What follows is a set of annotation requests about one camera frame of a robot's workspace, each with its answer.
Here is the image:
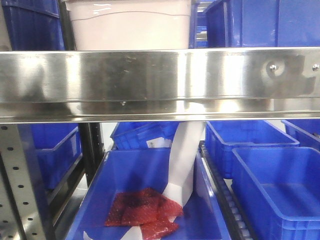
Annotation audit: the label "blue bin rear right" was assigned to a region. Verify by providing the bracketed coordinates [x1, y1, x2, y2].
[204, 120, 300, 179]

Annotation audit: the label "blue bin upper left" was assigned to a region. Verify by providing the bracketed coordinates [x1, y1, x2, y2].
[0, 0, 65, 51]

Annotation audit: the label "black roller track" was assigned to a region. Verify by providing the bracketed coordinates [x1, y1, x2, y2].
[199, 140, 255, 240]

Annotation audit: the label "blue bin far right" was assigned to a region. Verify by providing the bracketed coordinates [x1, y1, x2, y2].
[281, 119, 320, 151]

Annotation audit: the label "red bubble wrap bags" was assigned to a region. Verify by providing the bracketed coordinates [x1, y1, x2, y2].
[104, 187, 184, 240]

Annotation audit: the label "stainless steel shelf rail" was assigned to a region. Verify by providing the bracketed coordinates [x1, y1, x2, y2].
[0, 47, 320, 124]

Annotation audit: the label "blue bin with red bags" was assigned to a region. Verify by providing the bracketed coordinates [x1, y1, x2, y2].
[66, 148, 231, 240]

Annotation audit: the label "blue bin front right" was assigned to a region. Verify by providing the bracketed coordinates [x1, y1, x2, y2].
[231, 147, 320, 240]

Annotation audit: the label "blue bin lower left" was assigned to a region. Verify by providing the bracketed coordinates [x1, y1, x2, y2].
[31, 123, 82, 190]

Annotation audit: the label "blue bin upper right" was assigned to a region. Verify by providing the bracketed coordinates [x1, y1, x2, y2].
[205, 0, 320, 48]

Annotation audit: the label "blue bin rear centre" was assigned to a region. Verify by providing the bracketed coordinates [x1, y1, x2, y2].
[110, 121, 179, 150]

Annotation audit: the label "perforated steel shelf upright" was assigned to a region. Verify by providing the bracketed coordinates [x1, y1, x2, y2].
[0, 124, 46, 240]

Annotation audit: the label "white plastic storage bin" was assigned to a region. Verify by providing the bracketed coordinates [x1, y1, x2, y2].
[64, 0, 193, 51]

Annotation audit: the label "white paper strip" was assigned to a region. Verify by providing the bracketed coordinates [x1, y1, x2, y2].
[82, 120, 206, 240]

